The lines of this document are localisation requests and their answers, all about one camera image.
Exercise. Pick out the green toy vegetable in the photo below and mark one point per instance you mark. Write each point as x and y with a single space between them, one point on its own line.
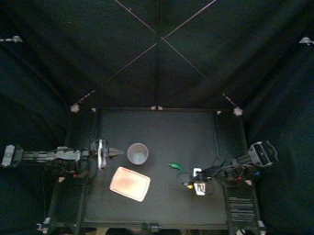
177 166

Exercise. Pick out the silver corner bracket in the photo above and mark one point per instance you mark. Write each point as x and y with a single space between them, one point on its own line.
157 107
74 107
261 228
238 111
43 226

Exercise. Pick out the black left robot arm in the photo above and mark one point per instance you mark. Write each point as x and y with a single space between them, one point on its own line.
44 155

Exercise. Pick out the white text label sticker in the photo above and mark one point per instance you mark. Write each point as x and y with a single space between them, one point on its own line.
241 209

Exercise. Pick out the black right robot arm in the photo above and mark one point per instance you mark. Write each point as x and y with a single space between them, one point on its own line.
256 157

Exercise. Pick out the grey bowl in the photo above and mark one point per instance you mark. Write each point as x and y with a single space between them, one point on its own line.
138 154

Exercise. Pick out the pink cutting board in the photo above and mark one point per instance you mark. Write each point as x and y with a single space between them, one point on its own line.
130 184

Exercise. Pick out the silver frame clamp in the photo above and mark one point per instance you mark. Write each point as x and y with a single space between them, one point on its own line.
14 39
306 40

